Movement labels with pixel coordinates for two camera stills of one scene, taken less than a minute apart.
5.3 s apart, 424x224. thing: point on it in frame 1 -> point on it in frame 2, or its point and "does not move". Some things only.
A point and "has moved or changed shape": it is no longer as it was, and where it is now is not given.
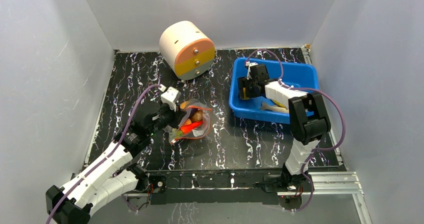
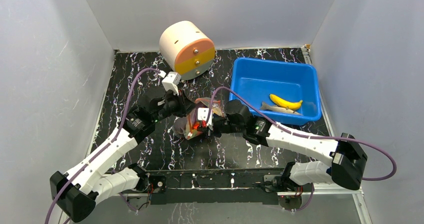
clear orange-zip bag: x=195 y=123 has moved or changed shape
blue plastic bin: x=302 y=77 does not move
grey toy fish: x=266 y=106 does not move
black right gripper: x=247 y=84 -> x=205 y=126
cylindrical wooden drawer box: x=186 y=50 does not move
